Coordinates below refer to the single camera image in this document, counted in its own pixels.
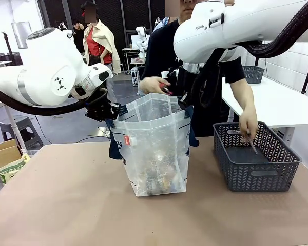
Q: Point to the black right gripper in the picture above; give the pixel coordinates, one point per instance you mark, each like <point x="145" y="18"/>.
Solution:
<point x="187" y="84"/>

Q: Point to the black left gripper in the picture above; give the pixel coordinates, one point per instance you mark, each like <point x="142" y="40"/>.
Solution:
<point x="98" y="110"/>

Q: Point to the small red pink item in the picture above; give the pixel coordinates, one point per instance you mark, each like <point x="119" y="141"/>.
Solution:
<point x="166" y="90"/>

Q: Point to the thin grey pen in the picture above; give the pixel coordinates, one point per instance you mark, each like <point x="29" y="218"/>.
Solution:
<point x="253" y="147"/>

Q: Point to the dark grey plastic basket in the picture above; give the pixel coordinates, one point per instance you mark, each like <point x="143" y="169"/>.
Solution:
<point x="254" y="74"/>
<point x="256" y="176"/>

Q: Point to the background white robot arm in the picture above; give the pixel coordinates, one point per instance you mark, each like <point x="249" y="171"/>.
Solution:
<point x="141" y="32"/>
<point x="66" y="32"/>

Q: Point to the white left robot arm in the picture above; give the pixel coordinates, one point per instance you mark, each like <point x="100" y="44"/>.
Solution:
<point x="48" y="64"/>

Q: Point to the person's left forearm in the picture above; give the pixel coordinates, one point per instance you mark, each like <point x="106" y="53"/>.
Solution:
<point x="243" y="97"/>

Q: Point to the green white paper bag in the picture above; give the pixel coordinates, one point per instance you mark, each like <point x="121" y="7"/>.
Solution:
<point x="11" y="170"/>

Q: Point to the person's right hand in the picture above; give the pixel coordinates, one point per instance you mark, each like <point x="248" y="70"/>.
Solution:
<point x="152" y="85"/>

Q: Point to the person's left hand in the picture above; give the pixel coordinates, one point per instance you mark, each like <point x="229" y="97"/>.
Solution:
<point x="249" y="125"/>

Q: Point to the person in black t-shirt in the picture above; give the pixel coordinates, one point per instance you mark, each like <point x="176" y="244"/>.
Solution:
<point x="156" y="51"/>

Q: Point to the small background desk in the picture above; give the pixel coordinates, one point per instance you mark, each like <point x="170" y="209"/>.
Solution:
<point x="129" y="50"/>

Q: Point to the mannequin in cream jacket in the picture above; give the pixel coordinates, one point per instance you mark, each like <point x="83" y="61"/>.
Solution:
<point x="102" y="43"/>

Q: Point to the background person in black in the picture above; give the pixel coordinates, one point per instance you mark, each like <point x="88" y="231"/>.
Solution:
<point x="78" y="36"/>

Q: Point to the white side table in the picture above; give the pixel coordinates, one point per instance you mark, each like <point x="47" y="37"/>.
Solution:
<point x="272" y="102"/>

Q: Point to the dark grey step stool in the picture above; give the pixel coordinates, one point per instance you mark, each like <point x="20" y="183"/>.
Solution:
<point x="23" y="123"/>

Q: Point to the brown cardboard box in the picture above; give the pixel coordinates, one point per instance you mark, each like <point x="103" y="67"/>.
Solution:
<point x="2" y="153"/>

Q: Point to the black tripod stand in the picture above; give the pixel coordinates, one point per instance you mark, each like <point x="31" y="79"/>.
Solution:
<point x="8" y="46"/>

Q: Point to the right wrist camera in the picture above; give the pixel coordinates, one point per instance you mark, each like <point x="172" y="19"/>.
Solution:
<point x="173" y="74"/>

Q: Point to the silver framed wall panel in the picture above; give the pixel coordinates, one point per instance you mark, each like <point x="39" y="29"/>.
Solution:
<point x="20" y="33"/>

